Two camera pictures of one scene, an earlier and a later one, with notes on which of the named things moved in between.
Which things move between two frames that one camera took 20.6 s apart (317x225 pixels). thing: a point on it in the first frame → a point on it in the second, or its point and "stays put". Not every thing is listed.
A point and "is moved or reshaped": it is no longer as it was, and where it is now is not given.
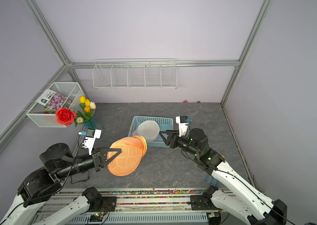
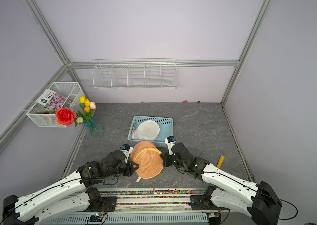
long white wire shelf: [135, 74] stays put
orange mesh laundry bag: [133, 148] is moved or reshaped
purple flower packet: [52, 101] stays put
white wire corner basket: [56, 95] stays put
